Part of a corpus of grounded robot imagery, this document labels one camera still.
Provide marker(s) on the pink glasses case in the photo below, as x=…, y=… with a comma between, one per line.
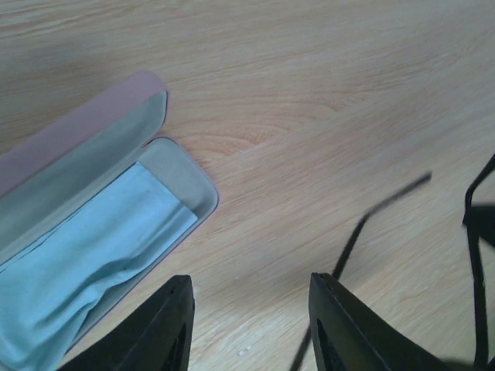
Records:
x=50, y=176

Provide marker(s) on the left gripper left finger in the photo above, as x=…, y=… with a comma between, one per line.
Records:
x=155, y=336

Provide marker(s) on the light blue cleaning cloth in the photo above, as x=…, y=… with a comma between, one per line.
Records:
x=48, y=291

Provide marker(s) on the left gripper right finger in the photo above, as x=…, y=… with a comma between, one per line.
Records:
x=348, y=335

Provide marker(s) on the black gold sunglasses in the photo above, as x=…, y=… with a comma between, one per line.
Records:
x=478, y=220

